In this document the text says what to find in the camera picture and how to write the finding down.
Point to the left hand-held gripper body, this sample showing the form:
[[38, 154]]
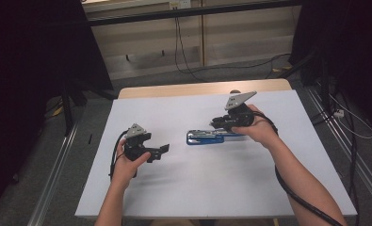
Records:
[[136, 141]]

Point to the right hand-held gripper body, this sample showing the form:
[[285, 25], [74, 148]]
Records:
[[238, 114]]

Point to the blue stapler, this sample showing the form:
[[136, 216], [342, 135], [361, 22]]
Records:
[[202, 138]]

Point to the person's right hand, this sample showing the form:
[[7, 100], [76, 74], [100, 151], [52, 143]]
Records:
[[260, 130]]

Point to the person's left hand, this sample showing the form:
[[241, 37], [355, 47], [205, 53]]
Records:
[[127, 169]]

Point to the dark round table grommet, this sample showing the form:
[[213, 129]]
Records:
[[234, 91]]

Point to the small black floor piece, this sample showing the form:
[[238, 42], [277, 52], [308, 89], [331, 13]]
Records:
[[90, 138]]

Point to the light wooden table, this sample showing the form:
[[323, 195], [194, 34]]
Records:
[[174, 91]]

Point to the white table board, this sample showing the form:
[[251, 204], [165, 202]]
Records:
[[205, 182]]

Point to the black stand legs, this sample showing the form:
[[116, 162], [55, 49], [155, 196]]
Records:
[[69, 106]]

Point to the white plug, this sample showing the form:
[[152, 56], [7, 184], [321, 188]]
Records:
[[339, 113]]

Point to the black horizontal bar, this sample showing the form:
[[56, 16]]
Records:
[[190, 12]]

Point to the black curtain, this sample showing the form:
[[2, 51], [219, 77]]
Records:
[[347, 47], [33, 78]]

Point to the beige wall cabinet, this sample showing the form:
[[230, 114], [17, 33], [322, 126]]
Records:
[[243, 37]]

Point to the aluminium floor rail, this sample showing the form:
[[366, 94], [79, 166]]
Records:
[[53, 179], [347, 144]]

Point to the white wall socket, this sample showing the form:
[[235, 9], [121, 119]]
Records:
[[180, 4]]

